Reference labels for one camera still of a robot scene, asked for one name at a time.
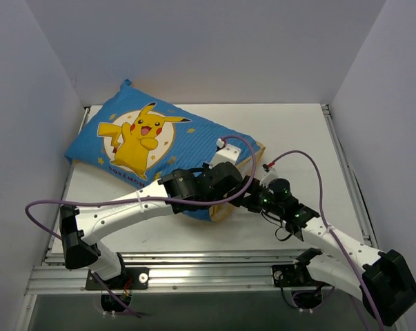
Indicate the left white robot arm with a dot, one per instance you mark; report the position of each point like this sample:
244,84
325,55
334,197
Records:
83,228

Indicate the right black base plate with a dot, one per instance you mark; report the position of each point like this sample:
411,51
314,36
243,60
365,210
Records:
285,275

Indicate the blue Pikachu pillowcase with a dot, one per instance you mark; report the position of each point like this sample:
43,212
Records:
139,138

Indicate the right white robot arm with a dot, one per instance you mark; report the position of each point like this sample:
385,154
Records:
382,281

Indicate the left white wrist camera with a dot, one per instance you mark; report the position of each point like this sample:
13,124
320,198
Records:
225,153

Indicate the aluminium frame rail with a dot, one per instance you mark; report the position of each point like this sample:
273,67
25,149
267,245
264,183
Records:
187,255

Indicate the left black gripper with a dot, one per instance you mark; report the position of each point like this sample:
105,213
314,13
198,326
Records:
232,177

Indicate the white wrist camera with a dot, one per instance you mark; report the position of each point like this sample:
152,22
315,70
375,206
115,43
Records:
270,175
225,153

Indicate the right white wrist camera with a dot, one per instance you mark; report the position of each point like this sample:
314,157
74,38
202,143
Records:
270,175

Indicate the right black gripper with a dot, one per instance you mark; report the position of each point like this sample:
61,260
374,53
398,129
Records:
250,197

